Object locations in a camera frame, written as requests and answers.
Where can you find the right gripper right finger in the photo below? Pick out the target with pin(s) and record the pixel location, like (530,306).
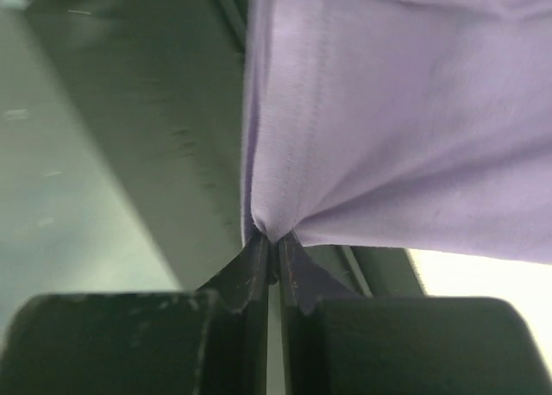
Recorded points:
(339,342)

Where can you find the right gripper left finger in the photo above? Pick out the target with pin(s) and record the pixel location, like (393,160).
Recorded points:
(212,340)

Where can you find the purple t shirt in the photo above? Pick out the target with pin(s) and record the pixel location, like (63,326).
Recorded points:
(419,124)

